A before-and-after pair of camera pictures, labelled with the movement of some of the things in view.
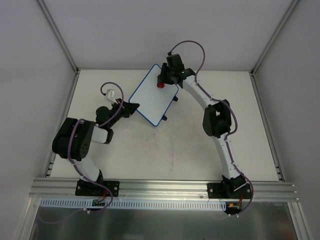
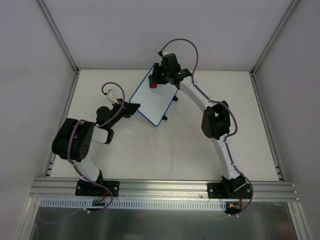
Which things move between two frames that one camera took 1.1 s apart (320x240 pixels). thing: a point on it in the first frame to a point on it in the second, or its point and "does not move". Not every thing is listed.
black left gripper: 125,110 does not move
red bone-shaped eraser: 160,85 to 152,85
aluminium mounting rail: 62,187 does not move
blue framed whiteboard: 154,102 does not move
